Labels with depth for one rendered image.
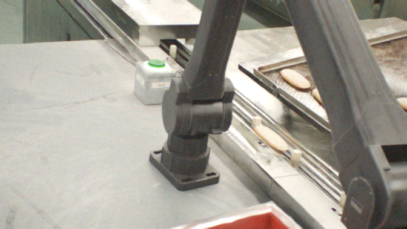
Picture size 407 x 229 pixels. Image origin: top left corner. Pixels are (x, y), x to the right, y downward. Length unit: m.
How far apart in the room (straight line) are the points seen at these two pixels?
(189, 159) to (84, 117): 0.30
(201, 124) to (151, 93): 0.35
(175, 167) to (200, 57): 0.22
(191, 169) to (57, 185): 0.22
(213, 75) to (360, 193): 0.44
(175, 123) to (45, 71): 0.56
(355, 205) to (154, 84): 0.82
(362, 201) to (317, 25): 0.19
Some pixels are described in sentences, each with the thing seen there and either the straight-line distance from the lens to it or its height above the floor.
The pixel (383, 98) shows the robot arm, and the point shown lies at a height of 1.17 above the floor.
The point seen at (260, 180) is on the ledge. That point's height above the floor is 0.84.
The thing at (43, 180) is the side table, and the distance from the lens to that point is 1.06.
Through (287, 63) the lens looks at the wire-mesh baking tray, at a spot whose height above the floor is 0.91.
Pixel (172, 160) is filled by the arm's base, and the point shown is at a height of 0.86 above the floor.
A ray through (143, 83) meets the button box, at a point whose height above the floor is 0.86.
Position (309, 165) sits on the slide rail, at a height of 0.85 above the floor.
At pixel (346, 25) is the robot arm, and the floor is 1.22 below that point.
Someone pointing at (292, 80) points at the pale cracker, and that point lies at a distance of 1.38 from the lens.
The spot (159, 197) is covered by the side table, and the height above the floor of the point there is 0.82.
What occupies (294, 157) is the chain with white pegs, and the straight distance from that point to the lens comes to 1.14.
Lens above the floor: 1.38
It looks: 25 degrees down
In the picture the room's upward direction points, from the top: 8 degrees clockwise
